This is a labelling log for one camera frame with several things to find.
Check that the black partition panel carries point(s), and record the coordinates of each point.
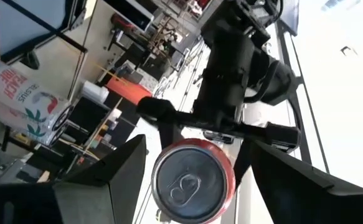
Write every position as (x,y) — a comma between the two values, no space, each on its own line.
(87,115)

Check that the white cylindrical column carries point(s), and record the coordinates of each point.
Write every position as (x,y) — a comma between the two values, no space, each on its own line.
(94,91)

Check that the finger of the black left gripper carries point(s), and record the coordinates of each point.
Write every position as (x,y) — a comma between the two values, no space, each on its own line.
(170,135)
(243,158)

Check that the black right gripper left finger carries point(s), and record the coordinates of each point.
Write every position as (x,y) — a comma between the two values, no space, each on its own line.
(84,199)

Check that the red Fanta strawberry can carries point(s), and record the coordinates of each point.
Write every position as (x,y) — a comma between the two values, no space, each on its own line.
(193,183)

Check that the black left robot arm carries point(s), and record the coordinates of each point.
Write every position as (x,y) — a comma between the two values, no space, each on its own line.
(231,46)

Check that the white Celsius peach can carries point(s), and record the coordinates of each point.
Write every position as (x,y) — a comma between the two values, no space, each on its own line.
(16,90)
(19,127)

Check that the orange partition panel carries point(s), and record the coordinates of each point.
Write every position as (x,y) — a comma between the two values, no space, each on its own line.
(128,90)

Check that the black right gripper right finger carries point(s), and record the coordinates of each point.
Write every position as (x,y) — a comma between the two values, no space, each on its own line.
(309,199)

